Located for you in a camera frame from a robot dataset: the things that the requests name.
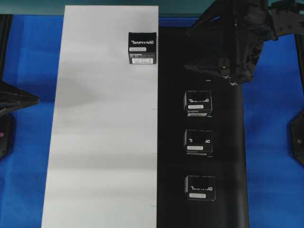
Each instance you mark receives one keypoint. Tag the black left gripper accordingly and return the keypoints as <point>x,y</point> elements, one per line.
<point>12,99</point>

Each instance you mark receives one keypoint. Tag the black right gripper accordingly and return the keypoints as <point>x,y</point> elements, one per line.
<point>238,68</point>

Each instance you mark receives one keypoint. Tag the black Dynamixel box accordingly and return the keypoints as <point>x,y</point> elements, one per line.
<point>200,188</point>
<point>198,142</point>
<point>197,103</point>
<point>142,48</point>

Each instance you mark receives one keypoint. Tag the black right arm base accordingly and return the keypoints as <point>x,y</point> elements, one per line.
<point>297,137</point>

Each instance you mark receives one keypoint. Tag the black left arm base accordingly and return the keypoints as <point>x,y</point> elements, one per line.
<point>7,134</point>

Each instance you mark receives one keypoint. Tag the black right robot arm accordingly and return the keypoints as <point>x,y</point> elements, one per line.
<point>242,27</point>

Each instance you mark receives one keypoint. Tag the white base board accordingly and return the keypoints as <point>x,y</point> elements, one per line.
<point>102,164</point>

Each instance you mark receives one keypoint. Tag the black base board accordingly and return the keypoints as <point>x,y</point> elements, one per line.
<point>227,163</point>

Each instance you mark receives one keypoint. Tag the blue table mat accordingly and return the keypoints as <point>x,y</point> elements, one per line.
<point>40,188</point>

